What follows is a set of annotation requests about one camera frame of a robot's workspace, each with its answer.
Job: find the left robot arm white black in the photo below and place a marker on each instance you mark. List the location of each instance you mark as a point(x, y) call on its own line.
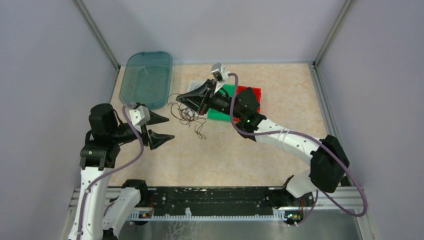
point(102, 145)

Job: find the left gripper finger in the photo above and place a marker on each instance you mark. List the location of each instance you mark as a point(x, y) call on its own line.
point(156, 118)
point(158, 139)

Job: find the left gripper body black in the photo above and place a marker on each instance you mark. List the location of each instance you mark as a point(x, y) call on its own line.
point(144, 134)

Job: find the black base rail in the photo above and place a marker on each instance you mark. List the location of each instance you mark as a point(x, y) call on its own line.
point(216, 201)

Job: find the green plastic bin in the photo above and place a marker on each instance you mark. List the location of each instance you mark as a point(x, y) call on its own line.
point(221, 115)

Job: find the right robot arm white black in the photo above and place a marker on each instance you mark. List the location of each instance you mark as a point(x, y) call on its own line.
point(325, 157)

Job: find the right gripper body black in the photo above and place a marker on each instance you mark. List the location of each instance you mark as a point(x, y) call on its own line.
point(211, 98)

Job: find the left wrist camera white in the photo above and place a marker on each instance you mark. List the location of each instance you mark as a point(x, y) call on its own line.
point(140, 116)

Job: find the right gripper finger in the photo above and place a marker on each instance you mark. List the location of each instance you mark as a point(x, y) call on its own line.
point(196, 97)
point(199, 108)

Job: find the red plastic bin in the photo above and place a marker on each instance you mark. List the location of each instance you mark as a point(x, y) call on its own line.
point(246, 98)

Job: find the white plastic bin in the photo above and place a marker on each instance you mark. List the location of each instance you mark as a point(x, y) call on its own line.
point(194, 84)

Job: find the teal transparent plastic tray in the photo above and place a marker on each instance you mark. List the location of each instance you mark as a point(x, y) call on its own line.
point(147, 79)

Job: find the white cable duct strip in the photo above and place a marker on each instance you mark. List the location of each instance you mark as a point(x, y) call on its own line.
point(276, 215)

